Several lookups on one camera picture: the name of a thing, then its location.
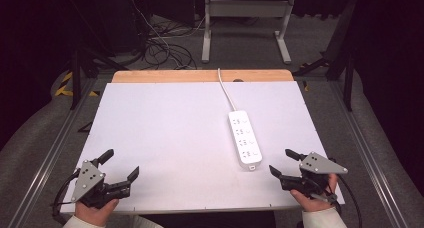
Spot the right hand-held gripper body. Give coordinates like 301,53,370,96
280,151,349,204

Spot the white table cover board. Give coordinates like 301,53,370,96
59,81,346,214

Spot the person's right hand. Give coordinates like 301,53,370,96
289,173,339,213

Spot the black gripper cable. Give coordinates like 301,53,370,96
51,167,83,219
328,157,364,228

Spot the white power strip cable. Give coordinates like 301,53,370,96
217,67,238,112

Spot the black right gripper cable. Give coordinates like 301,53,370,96
328,157,364,228

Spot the bundle of black floor cables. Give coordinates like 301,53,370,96
141,16,208,71

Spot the aluminium floor rail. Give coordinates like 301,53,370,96
328,81,409,228
7,77,98,228

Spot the yellow black hazard tape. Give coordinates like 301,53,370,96
54,71,100,98

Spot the white power strip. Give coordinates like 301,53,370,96
227,109,264,172

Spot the black metal stand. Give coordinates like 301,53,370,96
68,47,131,111
293,0,358,112

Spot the white metal desk frame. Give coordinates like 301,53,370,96
201,0,297,65

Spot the dark computer tower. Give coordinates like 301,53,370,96
106,0,196,54

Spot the person's left hand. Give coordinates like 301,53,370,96
73,197,120,228

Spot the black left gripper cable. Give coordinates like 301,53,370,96
51,167,83,219

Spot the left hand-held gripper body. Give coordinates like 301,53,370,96
70,159,132,210

